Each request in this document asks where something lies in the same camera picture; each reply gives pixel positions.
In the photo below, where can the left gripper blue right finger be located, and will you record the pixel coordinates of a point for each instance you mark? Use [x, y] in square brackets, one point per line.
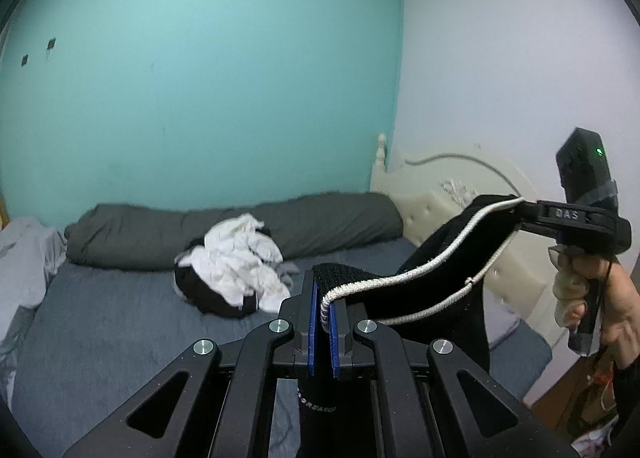
[334, 341]

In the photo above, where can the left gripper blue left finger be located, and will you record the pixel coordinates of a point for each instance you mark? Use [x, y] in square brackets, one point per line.
[312, 329]

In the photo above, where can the black sweater with white trim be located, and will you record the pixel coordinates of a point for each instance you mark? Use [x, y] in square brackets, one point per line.
[379, 407]

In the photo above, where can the black and white clothes pile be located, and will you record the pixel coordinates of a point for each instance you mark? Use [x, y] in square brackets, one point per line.
[235, 270]

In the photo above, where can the person's right hand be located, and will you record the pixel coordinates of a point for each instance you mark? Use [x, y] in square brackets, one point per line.
[620, 325]

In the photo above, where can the black tracker box green light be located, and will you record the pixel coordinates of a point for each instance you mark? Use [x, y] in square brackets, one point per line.
[584, 172]

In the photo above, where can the floor clutter beside bed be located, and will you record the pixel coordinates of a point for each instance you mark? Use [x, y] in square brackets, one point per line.
[580, 406]

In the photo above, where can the dark grey long bolster pillow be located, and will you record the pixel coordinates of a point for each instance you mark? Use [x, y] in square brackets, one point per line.
[128, 237]

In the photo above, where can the light grey duvet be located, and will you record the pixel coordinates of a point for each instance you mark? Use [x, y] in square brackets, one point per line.
[31, 255]

